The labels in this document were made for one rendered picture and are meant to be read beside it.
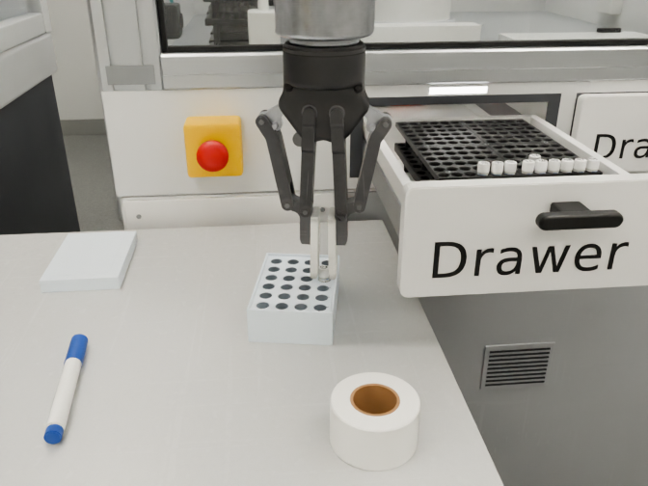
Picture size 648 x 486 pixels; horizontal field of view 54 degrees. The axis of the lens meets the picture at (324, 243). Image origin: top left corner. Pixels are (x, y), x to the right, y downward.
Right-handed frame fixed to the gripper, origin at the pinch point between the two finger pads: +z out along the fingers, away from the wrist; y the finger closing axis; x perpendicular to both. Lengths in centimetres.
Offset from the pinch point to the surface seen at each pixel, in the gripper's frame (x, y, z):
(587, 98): -29.7, -33.7, -8.8
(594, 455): -34, -48, 59
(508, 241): 5.7, -17.3, -3.6
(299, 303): 5.2, 2.1, 4.3
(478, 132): -21.0, -18.2, -6.2
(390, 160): -10.4, -6.7, -5.7
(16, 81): -77, 74, 0
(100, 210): -200, 117, 84
